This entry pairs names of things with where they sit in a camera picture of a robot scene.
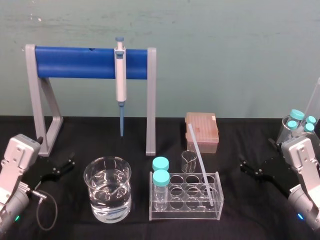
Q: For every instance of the brown pipette tip box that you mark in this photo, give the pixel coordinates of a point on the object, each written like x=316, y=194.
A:
x=206, y=130

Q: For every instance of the black table cloth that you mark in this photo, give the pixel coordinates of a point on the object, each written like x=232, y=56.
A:
x=237, y=222

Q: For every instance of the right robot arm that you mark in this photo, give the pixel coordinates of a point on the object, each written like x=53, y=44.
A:
x=301, y=155

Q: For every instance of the white and blue pipette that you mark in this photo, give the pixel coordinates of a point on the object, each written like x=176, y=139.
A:
x=120, y=75

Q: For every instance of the clear acrylic tube rack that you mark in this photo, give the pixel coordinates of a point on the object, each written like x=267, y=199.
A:
x=175, y=215

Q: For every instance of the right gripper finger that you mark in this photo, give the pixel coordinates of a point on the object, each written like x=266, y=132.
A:
x=251, y=170
x=274, y=143

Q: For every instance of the large glass beaker with water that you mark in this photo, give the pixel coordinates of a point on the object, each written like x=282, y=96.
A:
x=107, y=197

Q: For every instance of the small empty glass beaker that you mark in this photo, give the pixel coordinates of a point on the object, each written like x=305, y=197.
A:
x=185, y=163

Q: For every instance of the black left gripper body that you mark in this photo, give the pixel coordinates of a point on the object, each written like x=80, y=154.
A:
x=46, y=168

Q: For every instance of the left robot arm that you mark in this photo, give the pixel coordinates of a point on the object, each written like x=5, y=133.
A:
x=17, y=160

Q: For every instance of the clear glass beaker holding vials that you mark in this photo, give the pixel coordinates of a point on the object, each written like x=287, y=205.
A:
x=282, y=132

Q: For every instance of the grey and blue pipette stand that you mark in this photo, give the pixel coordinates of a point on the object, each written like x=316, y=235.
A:
x=75, y=62

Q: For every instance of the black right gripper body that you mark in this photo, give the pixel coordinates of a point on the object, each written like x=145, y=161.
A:
x=275, y=172

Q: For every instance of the clear vial with cyan cap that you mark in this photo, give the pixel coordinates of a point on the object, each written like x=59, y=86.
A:
x=297, y=115
x=311, y=119
x=161, y=178
x=160, y=163
x=291, y=124
x=309, y=127

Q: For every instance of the tall clear plastic cylinder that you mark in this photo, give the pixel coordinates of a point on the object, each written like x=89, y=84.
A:
x=313, y=100

